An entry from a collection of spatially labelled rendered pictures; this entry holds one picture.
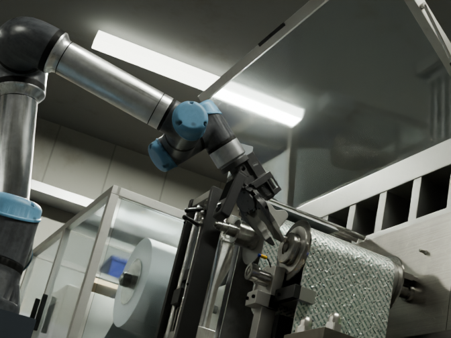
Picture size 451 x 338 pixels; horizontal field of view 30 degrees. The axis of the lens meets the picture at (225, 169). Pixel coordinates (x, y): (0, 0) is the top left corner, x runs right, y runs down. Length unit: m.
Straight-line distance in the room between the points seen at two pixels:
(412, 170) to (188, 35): 2.30
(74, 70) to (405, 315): 0.98
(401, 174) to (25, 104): 1.04
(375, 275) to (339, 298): 0.12
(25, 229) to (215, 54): 2.97
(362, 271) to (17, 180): 0.80
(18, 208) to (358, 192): 1.18
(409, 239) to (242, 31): 2.26
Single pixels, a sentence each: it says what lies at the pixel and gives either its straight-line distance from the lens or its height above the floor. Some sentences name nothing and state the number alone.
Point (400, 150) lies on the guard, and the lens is 2.39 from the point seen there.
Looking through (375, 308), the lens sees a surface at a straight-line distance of 1.97.
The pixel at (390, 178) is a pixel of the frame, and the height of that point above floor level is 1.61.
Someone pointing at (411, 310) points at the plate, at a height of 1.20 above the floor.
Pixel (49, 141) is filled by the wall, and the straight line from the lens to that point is 5.81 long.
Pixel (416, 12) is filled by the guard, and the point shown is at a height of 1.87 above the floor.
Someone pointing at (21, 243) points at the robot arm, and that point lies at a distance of 1.62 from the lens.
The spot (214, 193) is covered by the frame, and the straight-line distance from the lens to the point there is 2.20.
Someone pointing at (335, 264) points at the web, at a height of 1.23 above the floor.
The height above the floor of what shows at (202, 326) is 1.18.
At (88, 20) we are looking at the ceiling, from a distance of 4.53.
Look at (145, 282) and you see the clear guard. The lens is 2.83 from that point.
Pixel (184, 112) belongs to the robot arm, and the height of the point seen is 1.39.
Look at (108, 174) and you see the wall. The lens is 5.82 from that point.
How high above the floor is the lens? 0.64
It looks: 23 degrees up
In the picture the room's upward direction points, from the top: 13 degrees clockwise
